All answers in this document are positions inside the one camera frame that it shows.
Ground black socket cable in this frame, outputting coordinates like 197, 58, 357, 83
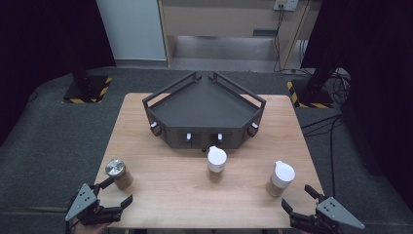
273, 9, 285, 73

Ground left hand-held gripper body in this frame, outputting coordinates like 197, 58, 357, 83
64, 182, 124, 227

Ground white wall socket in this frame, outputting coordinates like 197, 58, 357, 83
273, 0, 299, 12

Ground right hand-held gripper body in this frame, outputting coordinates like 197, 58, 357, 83
288, 195, 366, 234

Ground hazard-striped stand base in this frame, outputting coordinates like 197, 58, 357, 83
61, 75, 114, 105
285, 79, 335, 109

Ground black corner rack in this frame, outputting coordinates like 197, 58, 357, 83
141, 71, 268, 153

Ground tangled black cables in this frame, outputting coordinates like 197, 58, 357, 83
324, 68, 353, 105

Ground white-lid spice jar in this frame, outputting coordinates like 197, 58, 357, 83
206, 145, 228, 183
265, 160, 297, 198

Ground silver-lid spice jar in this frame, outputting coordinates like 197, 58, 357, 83
104, 158, 134, 191

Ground black floor cable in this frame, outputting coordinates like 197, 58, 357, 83
300, 113, 344, 199

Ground dark curtain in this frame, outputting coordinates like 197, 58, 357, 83
0, 0, 117, 147
301, 0, 413, 213

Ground person's left hand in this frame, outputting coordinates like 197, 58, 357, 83
68, 216, 110, 234

